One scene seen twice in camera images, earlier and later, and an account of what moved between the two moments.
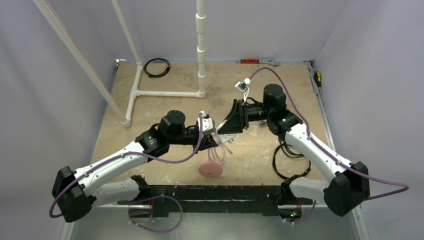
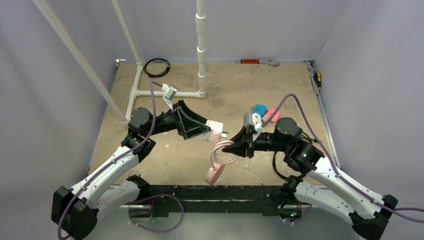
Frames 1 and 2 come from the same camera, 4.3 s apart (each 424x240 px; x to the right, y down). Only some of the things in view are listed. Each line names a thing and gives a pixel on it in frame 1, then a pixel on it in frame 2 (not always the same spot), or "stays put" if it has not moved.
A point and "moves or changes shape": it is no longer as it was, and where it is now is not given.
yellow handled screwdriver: x=317 y=78 stays put
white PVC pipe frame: x=200 y=25 stays put
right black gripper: x=243 y=116 to x=250 y=143
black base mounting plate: x=212 y=199 stays put
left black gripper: x=207 y=142 to x=179 y=110
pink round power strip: x=210 y=169 moves or changes shape
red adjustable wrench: x=270 y=61 stays put
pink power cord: x=217 y=153 moves or changes shape
